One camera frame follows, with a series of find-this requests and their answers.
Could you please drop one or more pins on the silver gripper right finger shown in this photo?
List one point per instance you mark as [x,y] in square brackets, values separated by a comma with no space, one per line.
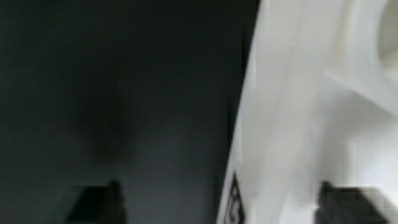
[344,207]

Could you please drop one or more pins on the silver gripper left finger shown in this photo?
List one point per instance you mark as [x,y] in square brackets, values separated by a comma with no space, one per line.
[98,208]

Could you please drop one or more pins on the white square tabletop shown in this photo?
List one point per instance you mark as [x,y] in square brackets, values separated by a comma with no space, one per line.
[316,123]

